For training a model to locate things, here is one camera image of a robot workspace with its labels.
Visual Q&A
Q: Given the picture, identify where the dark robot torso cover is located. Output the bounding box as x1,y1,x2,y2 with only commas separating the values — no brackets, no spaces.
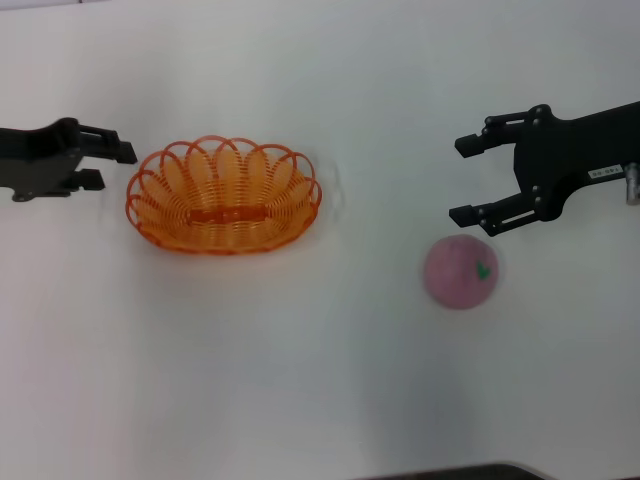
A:
349,462,546,480

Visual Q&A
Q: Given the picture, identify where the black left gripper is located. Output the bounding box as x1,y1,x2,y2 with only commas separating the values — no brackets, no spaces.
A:
0,117,139,203

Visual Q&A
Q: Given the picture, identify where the pink toy peach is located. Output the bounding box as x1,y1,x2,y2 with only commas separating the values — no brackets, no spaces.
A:
423,233,500,311

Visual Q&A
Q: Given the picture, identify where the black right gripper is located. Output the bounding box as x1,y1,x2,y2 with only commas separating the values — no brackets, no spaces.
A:
448,100,640,239

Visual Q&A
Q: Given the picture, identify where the orange woven plastic basket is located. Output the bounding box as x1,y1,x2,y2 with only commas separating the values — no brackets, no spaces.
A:
124,134,324,257

